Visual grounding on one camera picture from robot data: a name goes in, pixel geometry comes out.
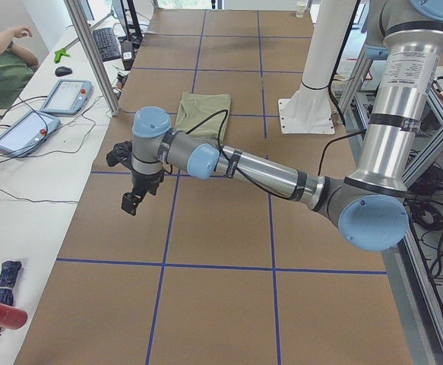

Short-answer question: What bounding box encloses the olive green long-sleeve shirt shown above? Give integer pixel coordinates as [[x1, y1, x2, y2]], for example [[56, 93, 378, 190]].
[[174, 92, 231, 138]]

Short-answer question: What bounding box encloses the person in green shirt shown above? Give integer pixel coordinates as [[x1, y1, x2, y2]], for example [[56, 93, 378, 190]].
[[0, 25, 40, 110]]

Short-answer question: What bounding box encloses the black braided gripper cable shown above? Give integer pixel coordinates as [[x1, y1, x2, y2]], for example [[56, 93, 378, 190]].
[[185, 109, 294, 199]]

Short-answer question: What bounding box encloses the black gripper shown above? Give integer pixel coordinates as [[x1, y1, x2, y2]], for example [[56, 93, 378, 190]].
[[106, 141, 164, 215]]

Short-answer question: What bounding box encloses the blue teach pendant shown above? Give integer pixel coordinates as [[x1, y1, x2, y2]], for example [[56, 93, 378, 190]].
[[0, 110, 60, 157], [40, 79, 92, 116]]

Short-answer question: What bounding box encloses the white paper cup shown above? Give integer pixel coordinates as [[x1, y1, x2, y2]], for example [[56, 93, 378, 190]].
[[295, 1, 307, 18]]

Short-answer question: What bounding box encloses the black keyboard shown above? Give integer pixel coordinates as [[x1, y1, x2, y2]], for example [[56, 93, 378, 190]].
[[92, 27, 122, 62]]

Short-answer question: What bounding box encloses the aluminium frame post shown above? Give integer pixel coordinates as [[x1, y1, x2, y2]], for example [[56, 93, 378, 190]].
[[64, 0, 120, 116]]

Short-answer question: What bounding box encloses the green plastic tool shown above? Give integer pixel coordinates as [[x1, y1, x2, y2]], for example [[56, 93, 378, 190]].
[[54, 48, 70, 64]]

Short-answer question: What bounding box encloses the folded dark blue umbrella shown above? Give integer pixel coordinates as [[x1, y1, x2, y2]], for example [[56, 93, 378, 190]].
[[0, 260, 24, 335]]

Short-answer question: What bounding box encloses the near blue teach pendant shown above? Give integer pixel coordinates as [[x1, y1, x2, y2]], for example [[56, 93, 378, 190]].
[[0, 110, 60, 157]]

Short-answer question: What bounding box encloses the white central pedestal column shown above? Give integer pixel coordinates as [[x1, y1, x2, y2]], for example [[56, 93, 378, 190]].
[[278, 0, 359, 135]]

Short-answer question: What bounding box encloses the black computer mouse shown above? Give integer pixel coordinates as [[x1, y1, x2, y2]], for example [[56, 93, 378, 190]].
[[55, 66, 73, 77]]

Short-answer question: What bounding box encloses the far blue teach pendant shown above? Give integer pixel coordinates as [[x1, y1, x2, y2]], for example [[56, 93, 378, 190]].
[[40, 79, 92, 116]]

